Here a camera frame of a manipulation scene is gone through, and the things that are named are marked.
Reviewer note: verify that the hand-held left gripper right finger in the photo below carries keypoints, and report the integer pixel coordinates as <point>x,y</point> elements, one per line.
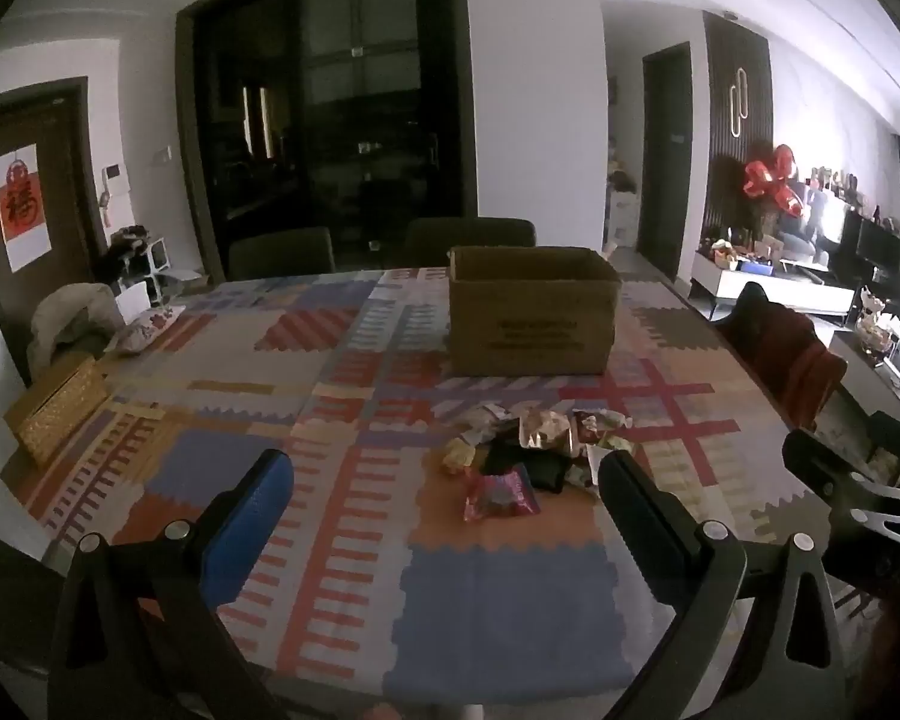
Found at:
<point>645,521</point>

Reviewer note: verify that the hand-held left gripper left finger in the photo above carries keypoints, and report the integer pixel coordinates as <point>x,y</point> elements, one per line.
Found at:
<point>249,525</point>

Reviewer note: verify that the green snack packet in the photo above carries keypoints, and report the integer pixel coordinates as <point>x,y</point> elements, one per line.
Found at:
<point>607,457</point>

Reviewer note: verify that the black snack packet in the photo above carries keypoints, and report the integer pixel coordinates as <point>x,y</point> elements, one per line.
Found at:
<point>521,466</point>

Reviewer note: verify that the brown silver snack packet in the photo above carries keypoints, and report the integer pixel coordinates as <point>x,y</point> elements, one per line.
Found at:
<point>544,431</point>

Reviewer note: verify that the pink snack packet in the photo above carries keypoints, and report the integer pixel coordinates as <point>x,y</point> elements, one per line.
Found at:
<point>499,496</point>

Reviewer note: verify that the yellow snack packet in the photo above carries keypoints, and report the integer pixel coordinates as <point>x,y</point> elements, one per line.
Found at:
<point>457,457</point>

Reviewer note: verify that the brown cardboard box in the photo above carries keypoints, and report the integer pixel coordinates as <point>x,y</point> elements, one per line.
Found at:
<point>532,315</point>

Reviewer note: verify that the black chair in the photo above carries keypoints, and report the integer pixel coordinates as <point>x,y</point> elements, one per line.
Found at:
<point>754,298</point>

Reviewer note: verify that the patterned colourful tablecloth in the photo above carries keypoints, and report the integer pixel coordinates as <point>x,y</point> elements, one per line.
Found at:
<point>495,615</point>

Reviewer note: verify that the white low cabinet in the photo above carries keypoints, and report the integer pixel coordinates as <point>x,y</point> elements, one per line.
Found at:
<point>765,286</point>

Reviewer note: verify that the black television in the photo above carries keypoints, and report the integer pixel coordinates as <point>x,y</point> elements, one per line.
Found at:
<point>879,246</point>

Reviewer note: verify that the floral pouch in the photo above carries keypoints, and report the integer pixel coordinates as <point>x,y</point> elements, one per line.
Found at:
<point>146,328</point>

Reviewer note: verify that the golden tissue box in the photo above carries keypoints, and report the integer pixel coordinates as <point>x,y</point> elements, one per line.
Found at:
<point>56,409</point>

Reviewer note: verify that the white sheet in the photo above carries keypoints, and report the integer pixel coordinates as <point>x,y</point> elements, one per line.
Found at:
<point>133,306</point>

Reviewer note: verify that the beige jacket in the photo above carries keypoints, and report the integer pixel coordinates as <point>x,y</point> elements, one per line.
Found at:
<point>71,322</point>

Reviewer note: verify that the dark dining chair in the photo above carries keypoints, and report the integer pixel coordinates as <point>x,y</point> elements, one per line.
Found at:
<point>469,240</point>
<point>281,255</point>

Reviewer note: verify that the red foil balloons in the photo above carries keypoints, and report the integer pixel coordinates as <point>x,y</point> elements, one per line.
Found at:
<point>772,180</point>

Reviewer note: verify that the white cubby shelf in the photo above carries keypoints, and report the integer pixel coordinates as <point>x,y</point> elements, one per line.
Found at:
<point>157,255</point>

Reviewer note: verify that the black bag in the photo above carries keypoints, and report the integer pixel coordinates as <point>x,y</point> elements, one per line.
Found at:
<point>120,255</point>

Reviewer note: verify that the dark interior door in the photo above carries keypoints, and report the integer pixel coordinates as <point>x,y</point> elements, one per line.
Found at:
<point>667,165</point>

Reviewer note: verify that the brown entrance door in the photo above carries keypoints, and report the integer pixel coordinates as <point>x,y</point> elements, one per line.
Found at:
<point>67,187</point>

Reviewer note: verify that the red paper door poster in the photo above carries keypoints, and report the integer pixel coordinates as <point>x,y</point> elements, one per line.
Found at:
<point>22,206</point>

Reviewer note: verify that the dark glass sliding door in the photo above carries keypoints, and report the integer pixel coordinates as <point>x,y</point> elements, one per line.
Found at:
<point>345,127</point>

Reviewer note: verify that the loop-shaped wall lamp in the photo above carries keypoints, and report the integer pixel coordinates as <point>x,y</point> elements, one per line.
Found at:
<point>738,101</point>

